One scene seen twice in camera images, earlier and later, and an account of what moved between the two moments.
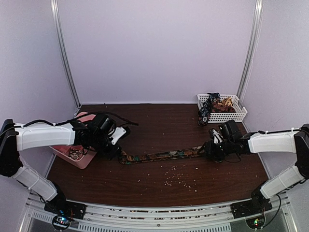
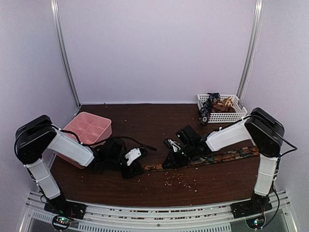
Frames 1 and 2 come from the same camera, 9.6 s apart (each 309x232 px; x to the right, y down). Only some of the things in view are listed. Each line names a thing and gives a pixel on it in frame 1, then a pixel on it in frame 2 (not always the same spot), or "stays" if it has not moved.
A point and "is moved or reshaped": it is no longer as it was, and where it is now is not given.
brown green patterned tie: (127, 158) is moved or reshaped
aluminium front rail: (109, 218) stays
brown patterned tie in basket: (217, 108) stays
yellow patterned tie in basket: (227, 101) stays
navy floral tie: (204, 112) stays
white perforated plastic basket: (223, 117) stays
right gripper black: (209, 151) -> (174, 162)
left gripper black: (116, 151) -> (130, 172)
